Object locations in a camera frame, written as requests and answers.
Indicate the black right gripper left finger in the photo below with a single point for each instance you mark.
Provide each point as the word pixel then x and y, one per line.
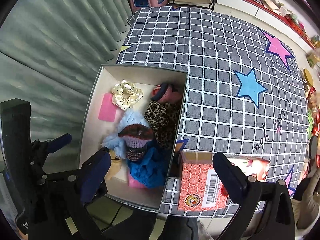
pixel 79 188

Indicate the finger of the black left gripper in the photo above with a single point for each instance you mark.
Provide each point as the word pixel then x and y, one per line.
pixel 50 146

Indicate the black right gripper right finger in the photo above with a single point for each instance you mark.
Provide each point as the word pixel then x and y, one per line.
pixel 277 219

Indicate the red knitted hat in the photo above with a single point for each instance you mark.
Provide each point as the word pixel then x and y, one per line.
pixel 136 137

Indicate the blue cloth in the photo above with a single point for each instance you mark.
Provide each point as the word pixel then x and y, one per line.
pixel 151 170

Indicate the pink foam sponge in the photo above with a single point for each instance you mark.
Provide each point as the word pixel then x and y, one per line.
pixel 108 109

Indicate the cream polka dot scrunchie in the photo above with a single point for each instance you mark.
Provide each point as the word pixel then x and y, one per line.
pixel 126 94

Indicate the leopard print scrunchie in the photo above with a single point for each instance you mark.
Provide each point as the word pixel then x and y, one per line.
pixel 163 119

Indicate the beige soft cloth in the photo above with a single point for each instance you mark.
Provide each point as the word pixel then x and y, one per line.
pixel 115 167

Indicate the pink and navy sock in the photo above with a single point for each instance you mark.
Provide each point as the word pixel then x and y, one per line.
pixel 166 93

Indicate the red snack box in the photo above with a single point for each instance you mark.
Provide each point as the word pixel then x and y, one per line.
pixel 201 189

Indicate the peanut jar black lid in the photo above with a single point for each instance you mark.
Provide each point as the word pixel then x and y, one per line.
pixel 312 150

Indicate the grey storage box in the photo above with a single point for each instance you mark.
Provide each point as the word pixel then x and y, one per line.
pixel 94 131

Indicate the green curtain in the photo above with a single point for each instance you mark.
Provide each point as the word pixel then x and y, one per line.
pixel 51 52

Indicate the grey checked star tablecloth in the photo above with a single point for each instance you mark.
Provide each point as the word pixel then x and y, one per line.
pixel 240 99

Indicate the jar with yellow lid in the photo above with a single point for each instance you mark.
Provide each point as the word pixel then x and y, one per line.
pixel 308 78

